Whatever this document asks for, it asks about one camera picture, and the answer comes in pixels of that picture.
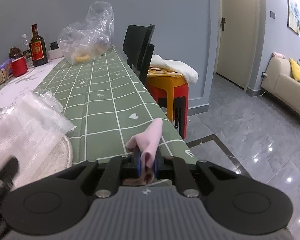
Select clear plastic bag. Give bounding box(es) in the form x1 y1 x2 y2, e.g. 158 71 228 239
57 1 114 64

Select beige door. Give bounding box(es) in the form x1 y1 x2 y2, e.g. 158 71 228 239
216 0 259 90

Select cream drawstring fabric bag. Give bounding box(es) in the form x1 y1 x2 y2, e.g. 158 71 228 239
13 136 73 189

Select pink pillow on sofa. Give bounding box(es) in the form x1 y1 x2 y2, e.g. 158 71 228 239
272 52 286 59

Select brown pinecone ornament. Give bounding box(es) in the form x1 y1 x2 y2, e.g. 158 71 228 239
8 47 23 59

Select pink cloth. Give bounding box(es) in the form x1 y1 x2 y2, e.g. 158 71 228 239
122 117 164 186

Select clear plastic water bottle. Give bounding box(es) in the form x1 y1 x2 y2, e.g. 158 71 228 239
21 34 34 68

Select green grid tablecloth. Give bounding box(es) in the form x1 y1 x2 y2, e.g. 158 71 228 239
39 48 196 164

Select red cup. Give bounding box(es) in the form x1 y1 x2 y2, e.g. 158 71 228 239
10 56 28 77

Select yellow cushion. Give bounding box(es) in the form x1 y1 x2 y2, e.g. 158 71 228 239
289 58 300 82

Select red orange stacked stools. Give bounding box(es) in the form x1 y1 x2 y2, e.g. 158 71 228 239
146 76 189 139

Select beige sofa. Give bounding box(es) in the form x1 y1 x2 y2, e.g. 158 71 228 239
261 57 300 116

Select white towel on stool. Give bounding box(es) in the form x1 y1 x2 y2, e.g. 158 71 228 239
150 54 198 84

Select dark liquor bottle red label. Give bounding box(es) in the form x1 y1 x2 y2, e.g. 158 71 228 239
29 24 48 67

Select black chair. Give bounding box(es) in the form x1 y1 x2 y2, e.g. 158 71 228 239
123 24 155 84

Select clear packaged white item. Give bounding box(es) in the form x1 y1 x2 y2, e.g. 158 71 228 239
0 89 74 174

